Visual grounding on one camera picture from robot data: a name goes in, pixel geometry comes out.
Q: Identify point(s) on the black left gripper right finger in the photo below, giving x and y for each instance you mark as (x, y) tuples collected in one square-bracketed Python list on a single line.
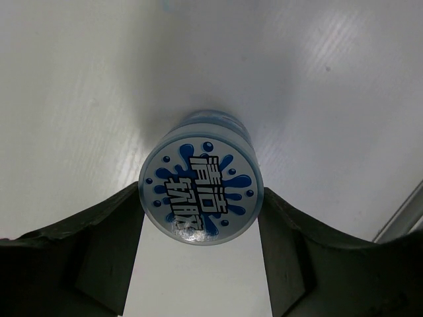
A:
[(313, 269)]

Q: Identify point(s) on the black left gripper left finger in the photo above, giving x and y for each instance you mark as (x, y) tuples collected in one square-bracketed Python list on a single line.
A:
[(79, 266)]

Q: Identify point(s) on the aluminium table edge rail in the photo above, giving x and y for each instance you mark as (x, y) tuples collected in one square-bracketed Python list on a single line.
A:
[(407, 219)]

